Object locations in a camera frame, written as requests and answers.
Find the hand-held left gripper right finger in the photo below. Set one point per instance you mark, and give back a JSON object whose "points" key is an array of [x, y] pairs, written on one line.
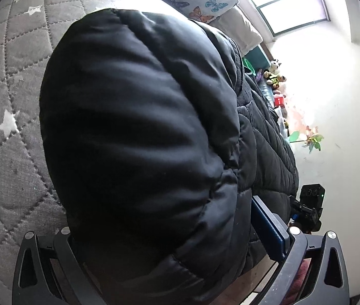
{"points": [[269, 225]]}

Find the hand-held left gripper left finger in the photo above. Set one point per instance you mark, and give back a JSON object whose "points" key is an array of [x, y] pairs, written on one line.
{"points": [[68, 260]]}

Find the black puffer jacket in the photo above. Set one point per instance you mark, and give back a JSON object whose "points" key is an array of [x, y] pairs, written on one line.
{"points": [[142, 139]]}

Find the green flower pinwheel toy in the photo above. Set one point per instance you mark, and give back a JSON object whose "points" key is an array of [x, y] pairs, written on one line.
{"points": [[310, 139]]}

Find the red cup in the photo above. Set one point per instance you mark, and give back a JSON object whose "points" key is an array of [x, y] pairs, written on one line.
{"points": [[278, 101]]}

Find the clear plastic bottle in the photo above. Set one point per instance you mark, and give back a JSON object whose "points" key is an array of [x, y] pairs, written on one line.
{"points": [[265, 90]]}

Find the yellow plush toy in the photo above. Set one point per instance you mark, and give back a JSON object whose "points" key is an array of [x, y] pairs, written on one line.
{"points": [[274, 79]]}

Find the white plush toy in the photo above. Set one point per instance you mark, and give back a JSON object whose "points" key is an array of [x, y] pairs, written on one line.
{"points": [[274, 65]]}

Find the green plastic container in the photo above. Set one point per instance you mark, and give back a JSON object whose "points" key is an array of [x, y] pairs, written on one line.
{"points": [[246, 64]]}

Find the grey quilted star blanket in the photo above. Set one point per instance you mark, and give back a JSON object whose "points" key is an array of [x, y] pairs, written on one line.
{"points": [[8, 85]]}

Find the white pillow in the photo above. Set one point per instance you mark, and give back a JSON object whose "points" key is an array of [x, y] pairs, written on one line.
{"points": [[240, 28]]}

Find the window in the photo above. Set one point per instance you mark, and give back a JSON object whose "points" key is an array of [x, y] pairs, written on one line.
{"points": [[291, 3]]}

